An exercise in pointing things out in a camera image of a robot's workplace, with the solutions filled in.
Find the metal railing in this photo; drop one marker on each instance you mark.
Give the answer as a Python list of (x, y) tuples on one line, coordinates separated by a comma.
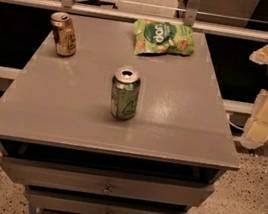
[(158, 10)]

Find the gold soda can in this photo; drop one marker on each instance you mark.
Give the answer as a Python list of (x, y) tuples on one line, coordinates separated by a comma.
[(63, 33)]

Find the grey drawer cabinet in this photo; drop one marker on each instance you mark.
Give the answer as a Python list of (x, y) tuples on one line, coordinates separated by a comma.
[(59, 140)]

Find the green rice chip bag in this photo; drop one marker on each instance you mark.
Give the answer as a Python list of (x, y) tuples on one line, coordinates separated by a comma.
[(154, 37)]

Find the green soda can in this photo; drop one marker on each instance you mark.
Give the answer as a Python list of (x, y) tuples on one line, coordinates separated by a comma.
[(125, 91)]

